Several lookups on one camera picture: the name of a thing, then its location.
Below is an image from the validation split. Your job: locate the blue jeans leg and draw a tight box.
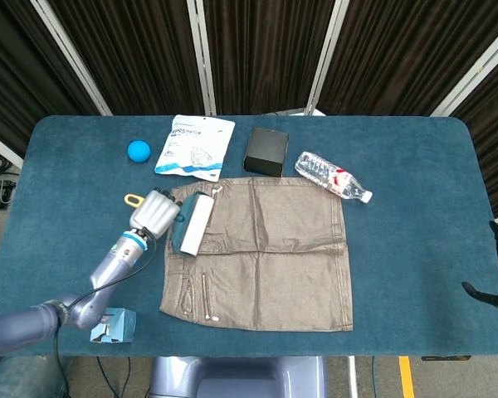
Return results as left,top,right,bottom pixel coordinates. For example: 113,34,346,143
0,354,74,398

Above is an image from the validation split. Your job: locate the clear plastic water bottle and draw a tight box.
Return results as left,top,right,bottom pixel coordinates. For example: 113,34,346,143
295,151,374,204

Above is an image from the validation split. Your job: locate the light blue cardboard box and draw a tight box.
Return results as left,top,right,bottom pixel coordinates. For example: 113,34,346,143
89,307,137,345

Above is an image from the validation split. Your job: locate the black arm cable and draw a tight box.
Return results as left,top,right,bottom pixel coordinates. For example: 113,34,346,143
52,230,158,398

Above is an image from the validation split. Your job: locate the brown metallic skirt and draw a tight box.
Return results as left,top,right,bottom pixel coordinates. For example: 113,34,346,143
159,177,354,332

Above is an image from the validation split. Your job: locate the black box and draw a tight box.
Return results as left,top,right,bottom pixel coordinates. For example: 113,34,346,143
243,127,291,178

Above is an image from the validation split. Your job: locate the teal lint roller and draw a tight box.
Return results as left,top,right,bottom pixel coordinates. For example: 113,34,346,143
124,191,216,259

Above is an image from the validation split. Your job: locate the grey-blue robot torso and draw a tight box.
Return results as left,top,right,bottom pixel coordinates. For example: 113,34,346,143
149,355,329,398

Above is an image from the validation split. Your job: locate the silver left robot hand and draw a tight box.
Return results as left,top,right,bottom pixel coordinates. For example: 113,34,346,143
127,188,183,240

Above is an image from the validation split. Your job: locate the white partition foot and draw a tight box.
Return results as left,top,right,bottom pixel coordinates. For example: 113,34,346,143
269,108,327,117

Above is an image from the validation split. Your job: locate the blue ball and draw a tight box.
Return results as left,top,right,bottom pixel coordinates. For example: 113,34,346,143
127,140,152,163

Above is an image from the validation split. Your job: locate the white blue mask package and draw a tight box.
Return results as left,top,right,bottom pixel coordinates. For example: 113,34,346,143
154,114,237,182

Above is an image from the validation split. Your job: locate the yellow floor tape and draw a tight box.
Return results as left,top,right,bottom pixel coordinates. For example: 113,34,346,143
398,355,416,398

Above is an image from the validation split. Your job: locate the blue table cover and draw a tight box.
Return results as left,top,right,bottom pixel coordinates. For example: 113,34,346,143
0,114,498,358

